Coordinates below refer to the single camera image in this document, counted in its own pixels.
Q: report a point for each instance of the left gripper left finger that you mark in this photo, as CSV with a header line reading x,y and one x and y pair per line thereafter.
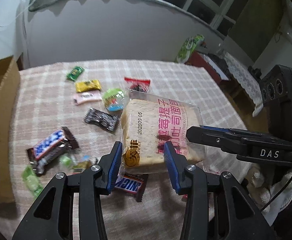
x,y
51,214

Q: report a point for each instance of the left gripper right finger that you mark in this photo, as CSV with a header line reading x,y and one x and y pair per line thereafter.
x,y
236,215

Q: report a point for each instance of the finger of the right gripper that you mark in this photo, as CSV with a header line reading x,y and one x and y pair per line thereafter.
x,y
234,131
211,139

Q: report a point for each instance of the light green candy packet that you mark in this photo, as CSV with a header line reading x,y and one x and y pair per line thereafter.
x,y
31,181

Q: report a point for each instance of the brown Snickers bar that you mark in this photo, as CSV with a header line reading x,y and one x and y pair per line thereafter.
x,y
134,185

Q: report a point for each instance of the packaged sliced bread loaf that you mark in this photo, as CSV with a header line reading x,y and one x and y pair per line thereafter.
x,y
147,123

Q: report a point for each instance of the black patterned candy wrapper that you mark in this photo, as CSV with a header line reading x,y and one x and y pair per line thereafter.
x,y
101,119

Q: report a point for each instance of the red-topped dark snack packet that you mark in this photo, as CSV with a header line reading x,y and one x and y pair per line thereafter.
x,y
141,85

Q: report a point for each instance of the green orange jelly cup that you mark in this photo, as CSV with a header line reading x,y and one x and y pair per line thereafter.
x,y
85,163

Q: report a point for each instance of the right gloved hand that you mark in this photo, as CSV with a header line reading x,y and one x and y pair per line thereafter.
x,y
261,189

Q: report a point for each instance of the pale green wrapped candy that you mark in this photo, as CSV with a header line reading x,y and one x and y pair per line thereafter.
x,y
67,161

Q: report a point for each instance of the white lace cloth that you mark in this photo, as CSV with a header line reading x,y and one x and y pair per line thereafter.
x,y
246,80

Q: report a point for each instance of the blue-label Snickers bar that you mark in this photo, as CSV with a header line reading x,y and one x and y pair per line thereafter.
x,y
47,150

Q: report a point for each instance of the green tissue pack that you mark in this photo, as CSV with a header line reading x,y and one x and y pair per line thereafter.
x,y
188,48

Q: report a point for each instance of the pink plaid tablecloth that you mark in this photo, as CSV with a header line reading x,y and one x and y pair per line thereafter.
x,y
45,103

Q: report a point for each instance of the pink candy wrapper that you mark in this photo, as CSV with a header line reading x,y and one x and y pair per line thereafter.
x,y
85,97

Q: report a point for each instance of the green blue jelly cup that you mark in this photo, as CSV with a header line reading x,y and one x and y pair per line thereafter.
x,y
114,99

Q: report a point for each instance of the yellow candy wrapper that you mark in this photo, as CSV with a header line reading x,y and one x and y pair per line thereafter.
x,y
85,86

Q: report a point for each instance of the green candy wrapper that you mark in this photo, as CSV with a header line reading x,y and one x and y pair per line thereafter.
x,y
74,74

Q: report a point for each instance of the black tracking camera box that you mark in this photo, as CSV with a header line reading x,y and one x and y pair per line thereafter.
x,y
276,89

